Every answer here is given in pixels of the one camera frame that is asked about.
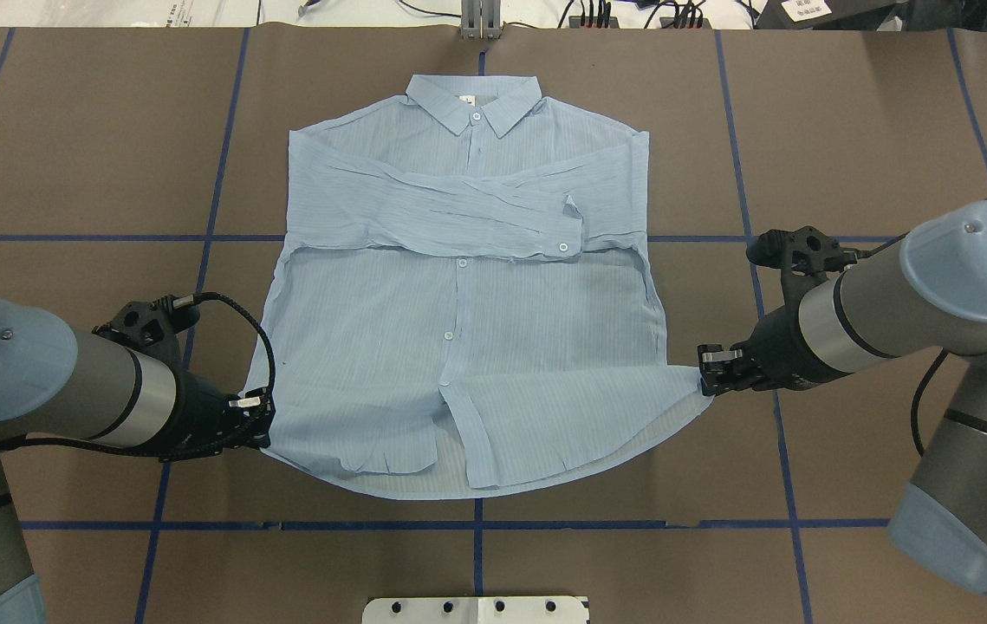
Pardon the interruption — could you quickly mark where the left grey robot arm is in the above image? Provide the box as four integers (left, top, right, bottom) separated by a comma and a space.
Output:
0, 292, 276, 623

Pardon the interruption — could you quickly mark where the black power strip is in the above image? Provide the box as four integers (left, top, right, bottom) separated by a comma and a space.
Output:
557, 1, 712, 30

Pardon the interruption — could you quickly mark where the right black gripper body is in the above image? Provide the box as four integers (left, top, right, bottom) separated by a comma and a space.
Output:
736, 312, 841, 391

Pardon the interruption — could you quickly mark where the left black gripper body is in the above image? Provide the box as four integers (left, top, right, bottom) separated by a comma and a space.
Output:
159, 371, 276, 462

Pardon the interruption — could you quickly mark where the light blue button shirt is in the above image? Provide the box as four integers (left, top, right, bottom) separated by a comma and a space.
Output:
248, 75, 711, 500

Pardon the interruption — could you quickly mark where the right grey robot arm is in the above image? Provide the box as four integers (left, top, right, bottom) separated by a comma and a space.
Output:
698, 200, 987, 596

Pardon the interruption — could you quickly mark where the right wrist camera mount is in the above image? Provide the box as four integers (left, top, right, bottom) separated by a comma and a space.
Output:
746, 226, 871, 305

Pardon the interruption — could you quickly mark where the grey aluminium frame post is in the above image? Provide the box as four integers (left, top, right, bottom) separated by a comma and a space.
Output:
460, 0, 503, 40

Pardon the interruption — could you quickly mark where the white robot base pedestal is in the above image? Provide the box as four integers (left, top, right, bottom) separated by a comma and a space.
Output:
361, 595, 592, 623

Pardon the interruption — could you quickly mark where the black box with label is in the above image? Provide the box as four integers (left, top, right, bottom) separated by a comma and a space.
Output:
754, 1, 912, 31

